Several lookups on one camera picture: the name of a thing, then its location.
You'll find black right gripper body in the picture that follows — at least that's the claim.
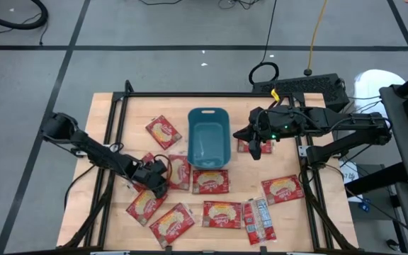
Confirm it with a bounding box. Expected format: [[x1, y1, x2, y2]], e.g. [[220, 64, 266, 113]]
[[249, 107, 297, 141]]

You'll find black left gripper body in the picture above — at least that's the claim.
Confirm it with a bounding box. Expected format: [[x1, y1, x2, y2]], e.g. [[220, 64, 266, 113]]
[[132, 159, 163, 188]]

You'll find red microwave popcorn bag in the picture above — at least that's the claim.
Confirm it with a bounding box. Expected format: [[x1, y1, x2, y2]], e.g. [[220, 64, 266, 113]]
[[125, 189, 169, 227], [167, 153, 192, 191], [132, 152, 156, 194], [261, 174, 305, 206], [241, 197, 278, 247], [191, 169, 230, 196], [201, 200, 243, 230], [144, 114, 183, 151], [237, 139, 274, 154], [148, 202, 196, 249]]

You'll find teal plastic basket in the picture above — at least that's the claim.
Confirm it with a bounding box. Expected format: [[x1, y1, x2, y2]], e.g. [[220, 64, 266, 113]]
[[187, 107, 232, 170]]

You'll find black computer case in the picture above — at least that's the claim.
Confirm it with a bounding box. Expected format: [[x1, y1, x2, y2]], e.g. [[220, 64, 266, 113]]
[[251, 73, 350, 113]]

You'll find white paper sheet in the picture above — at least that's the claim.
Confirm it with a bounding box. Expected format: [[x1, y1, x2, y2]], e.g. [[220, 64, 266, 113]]
[[339, 161, 360, 185]]

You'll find white rounded object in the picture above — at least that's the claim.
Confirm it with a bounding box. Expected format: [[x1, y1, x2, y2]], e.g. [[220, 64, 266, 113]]
[[353, 69, 407, 123]]

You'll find black table beam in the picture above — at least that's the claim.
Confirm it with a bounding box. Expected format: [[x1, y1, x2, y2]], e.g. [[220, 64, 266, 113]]
[[345, 161, 408, 196]]

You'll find blue tag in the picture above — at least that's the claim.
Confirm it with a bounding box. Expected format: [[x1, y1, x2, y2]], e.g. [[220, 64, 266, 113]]
[[358, 198, 372, 213]]

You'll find yellow cable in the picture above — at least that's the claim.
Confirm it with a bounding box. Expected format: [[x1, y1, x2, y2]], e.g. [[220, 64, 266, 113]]
[[305, 0, 329, 76]]

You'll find black looped cable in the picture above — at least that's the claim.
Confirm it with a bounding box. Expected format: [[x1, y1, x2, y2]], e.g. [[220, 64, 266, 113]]
[[248, 0, 281, 86]]

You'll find black hose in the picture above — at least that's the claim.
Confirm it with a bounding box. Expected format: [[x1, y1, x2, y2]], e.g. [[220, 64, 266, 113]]
[[0, 0, 49, 31]]

